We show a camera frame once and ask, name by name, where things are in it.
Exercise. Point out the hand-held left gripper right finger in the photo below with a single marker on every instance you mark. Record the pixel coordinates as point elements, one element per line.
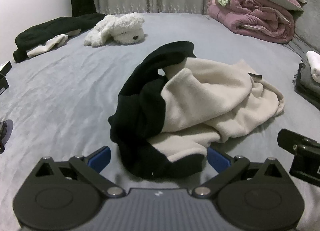
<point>218,159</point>

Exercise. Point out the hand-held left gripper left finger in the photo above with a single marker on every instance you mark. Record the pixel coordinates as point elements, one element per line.
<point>100,157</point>

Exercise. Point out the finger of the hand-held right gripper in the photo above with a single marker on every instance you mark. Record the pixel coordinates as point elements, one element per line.
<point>287,141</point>

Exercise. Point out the black and cream sweater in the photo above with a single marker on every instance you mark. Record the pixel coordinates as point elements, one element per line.
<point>212,96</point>

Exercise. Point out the dark folded garment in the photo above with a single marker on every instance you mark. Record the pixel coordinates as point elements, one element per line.
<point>307,95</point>

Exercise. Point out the grey bed sheet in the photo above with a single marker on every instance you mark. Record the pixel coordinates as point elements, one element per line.
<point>75,91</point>

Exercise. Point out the black device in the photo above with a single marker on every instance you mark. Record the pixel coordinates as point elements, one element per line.
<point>3,133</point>

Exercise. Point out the grey quilted blanket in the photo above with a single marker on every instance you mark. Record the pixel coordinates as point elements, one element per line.
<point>308,21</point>

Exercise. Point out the black box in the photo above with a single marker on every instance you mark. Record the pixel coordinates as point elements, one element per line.
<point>4,76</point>

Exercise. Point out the pink quilt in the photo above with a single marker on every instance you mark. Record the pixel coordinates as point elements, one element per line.
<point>255,18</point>

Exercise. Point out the white plush dog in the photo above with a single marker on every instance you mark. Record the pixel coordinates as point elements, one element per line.
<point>120,27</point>

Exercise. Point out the black and cream clothing pile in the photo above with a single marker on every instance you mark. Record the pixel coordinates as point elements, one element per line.
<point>50,28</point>

